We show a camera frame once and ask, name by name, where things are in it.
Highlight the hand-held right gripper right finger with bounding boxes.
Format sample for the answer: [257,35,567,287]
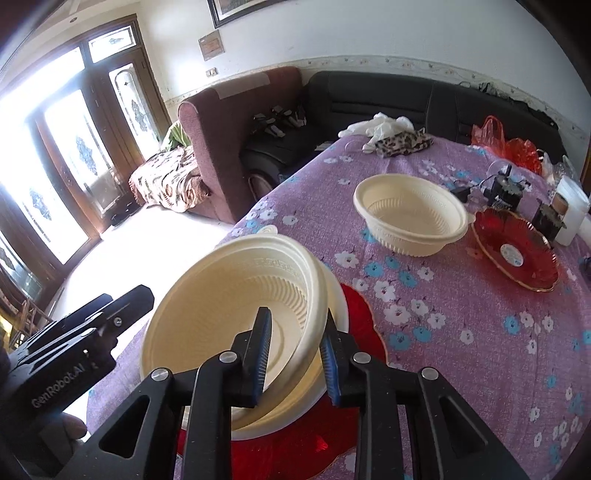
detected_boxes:
[318,318,532,480]

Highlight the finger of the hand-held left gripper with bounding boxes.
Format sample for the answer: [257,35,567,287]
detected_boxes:
[46,293,114,333]
[90,285,155,333]

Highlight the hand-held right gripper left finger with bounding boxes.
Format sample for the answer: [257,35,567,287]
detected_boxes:
[55,307,273,480]

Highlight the red plate with gold rim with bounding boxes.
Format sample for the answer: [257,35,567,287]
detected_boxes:
[471,208,560,292]
[178,282,389,476]

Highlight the white disposable bowl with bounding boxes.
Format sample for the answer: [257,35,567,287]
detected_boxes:
[228,263,350,441]

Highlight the cream plastic bowl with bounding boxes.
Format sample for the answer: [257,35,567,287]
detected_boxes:
[139,233,329,428]
[353,174,476,258]

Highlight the person's left hand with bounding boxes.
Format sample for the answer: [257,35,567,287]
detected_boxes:
[60,411,88,444]

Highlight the pair of dark shoes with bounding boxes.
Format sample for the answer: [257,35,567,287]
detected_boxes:
[108,200,141,227]

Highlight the brown floral blanket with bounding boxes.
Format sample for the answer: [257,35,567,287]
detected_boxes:
[128,147,213,213]

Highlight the green cushion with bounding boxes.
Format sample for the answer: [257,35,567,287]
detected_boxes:
[164,121,190,151]

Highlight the brown fabric armchair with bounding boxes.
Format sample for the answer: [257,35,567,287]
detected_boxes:
[178,66,305,224]

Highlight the wooden glass door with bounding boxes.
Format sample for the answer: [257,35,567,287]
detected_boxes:
[0,14,169,278]

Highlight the black power adapter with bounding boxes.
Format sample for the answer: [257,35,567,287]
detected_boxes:
[450,182,476,204]

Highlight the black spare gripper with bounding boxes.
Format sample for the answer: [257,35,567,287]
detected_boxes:
[252,105,308,138]

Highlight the leopard print cloth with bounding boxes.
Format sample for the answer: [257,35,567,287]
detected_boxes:
[374,130,435,158]

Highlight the black electronic device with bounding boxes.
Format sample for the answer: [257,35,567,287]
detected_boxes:
[485,164,532,213]

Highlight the white cloth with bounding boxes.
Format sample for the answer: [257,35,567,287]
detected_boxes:
[339,112,416,153]

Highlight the dark jar with cork lid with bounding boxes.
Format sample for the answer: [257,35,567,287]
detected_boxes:
[531,191,570,241]

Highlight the black leather sofa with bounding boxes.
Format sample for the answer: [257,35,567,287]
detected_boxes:
[242,70,568,190]

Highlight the white plastic jar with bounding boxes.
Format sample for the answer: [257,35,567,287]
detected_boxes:
[551,175,591,245]

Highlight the red plastic bag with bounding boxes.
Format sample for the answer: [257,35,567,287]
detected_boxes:
[470,115,543,176]

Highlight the clear plastic wrap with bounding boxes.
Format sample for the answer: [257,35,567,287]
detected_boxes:
[538,150,578,185]

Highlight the brown wall plaque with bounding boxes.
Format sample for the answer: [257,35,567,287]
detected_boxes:
[198,31,225,61]

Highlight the framed wall picture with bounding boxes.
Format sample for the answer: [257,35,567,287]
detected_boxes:
[207,0,296,29]

